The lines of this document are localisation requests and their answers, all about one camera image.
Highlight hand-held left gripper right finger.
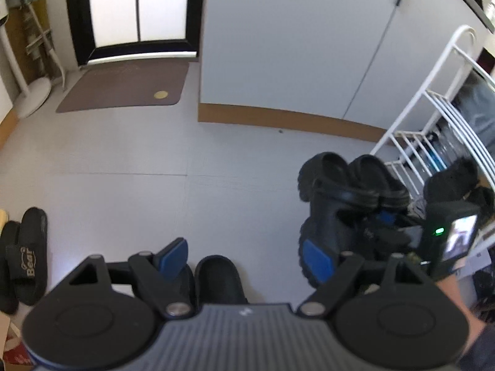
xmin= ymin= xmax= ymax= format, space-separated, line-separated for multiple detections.
xmin=296 ymin=240 xmax=422 ymax=318

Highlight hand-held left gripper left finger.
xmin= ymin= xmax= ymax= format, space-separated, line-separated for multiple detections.
xmin=67 ymin=237 xmax=192 ymax=319

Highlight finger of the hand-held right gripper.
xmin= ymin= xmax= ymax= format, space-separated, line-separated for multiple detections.
xmin=367 ymin=211 xmax=424 ymax=229

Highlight black strap mule clog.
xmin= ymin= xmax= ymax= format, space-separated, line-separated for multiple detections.
xmin=193 ymin=255 xmax=249 ymax=305
xmin=181 ymin=265 xmax=196 ymax=306

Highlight black platform clog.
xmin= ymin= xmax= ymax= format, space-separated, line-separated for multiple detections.
xmin=348 ymin=154 xmax=411 ymax=221
xmin=297 ymin=152 xmax=381 ymax=287

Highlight person's right forearm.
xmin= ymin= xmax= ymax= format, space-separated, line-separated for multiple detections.
xmin=437 ymin=276 xmax=495 ymax=371

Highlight white carton box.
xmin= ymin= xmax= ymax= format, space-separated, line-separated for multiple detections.
xmin=458 ymin=232 xmax=495 ymax=279

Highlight black fuzzy object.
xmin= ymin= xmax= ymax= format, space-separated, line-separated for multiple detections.
xmin=423 ymin=158 xmax=492 ymax=211

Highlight white shoe rack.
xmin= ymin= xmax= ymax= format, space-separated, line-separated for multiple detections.
xmin=369 ymin=25 xmax=495 ymax=217

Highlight clear water bottle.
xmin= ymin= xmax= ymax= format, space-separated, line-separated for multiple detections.
xmin=425 ymin=124 xmax=465 ymax=174

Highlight grey blue cloth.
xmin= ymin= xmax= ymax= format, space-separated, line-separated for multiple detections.
xmin=454 ymin=71 xmax=495 ymax=140

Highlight black slide sandal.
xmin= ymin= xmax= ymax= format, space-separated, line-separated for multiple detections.
xmin=0 ymin=220 xmax=22 ymax=314
xmin=6 ymin=207 xmax=49 ymax=307

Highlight brown door mat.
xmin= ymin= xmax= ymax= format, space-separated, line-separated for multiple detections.
xmin=55 ymin=60 xmax=190 ymax=114

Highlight cardboard box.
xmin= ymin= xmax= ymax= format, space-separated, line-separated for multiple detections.
xmin=0 ymin=309 xmax=37 ymax=369

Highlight white cabinet brown base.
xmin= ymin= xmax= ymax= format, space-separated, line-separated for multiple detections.
xmin=197 ymin=0 xmax=495 ymax=144

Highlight white standing fan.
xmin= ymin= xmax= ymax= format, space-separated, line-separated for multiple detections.
xmin=0 ymin=8 xmax=53 ymax=120

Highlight white mop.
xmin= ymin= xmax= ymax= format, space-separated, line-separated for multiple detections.
xmin=23 ymin=2 xmax=66 ymax=87

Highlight black framed glass door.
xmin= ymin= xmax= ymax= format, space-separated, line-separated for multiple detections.
xmin=64 ymin=0 xmax=209 ymax=67

